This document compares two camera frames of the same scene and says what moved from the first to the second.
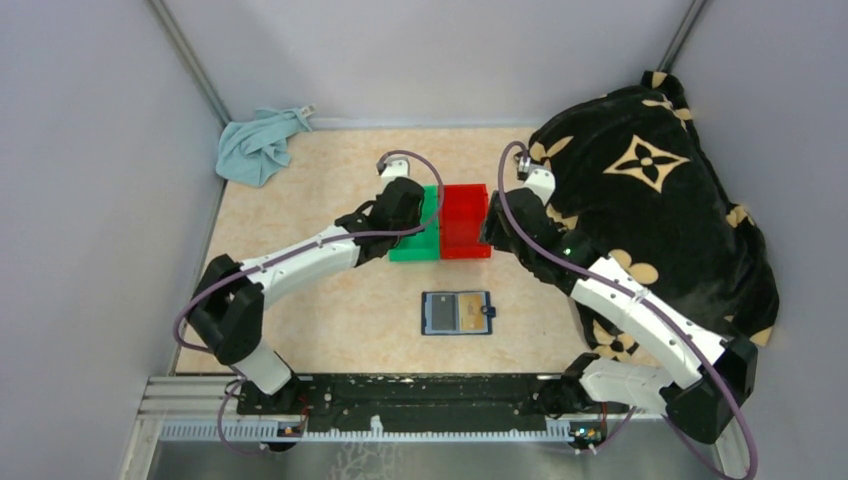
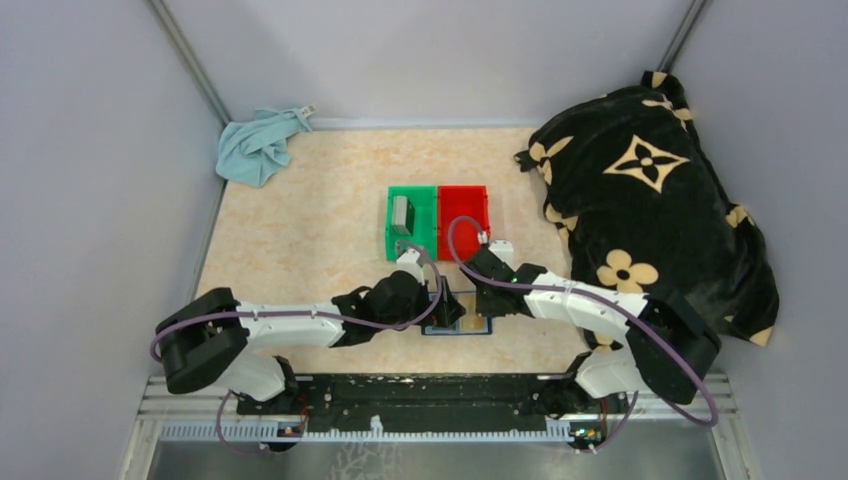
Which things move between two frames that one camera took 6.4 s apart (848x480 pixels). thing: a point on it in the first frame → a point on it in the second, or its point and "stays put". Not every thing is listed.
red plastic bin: x=460 y=222 stays put
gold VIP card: x=472 y=312 stays put
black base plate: x=418 y=399 stays put
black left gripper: x=416 y=224 → x=450 y=308
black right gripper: x=491 y=228 → x=483 y=307
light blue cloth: x=250 y=151 stays put
